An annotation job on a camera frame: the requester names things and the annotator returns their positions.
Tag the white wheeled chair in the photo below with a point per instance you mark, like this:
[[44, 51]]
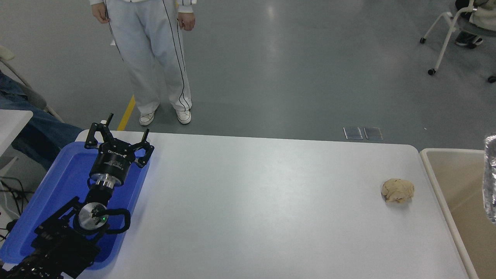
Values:
[[447, 37]]

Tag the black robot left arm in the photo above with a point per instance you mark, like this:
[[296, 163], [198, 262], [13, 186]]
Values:
[[58, 248]]

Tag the person's left hand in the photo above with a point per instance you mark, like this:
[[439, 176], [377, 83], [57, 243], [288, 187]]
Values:
[[188, 21]]

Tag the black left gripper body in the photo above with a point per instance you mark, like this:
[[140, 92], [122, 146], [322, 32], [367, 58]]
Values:
[[112, 162]]

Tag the white side table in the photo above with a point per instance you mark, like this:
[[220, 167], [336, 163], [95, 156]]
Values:
[[11, 124]]

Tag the person's right hand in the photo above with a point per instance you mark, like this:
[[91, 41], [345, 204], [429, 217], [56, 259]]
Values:
[[100, 13]]

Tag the person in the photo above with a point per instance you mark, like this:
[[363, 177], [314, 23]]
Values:
[[38, 131], [484, 15], [151, 58]]

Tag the large pale bin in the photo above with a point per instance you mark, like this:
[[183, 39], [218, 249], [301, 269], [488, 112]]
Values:
[[465, 217]]

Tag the grey chair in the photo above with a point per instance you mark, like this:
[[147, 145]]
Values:
[[33, 100]]

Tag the blue plastic tray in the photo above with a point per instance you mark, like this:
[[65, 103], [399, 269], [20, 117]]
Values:
[[66, 182]]

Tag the crumpled tan paper ball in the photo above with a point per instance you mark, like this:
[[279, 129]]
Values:
[[398, 190]]

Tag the silver foil tray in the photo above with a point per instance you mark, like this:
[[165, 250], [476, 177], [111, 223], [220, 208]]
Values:
[[490, 178]]

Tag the metal floor plate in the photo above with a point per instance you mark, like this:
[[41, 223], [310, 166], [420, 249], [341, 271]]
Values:
[[372, 133], [352, 133]]

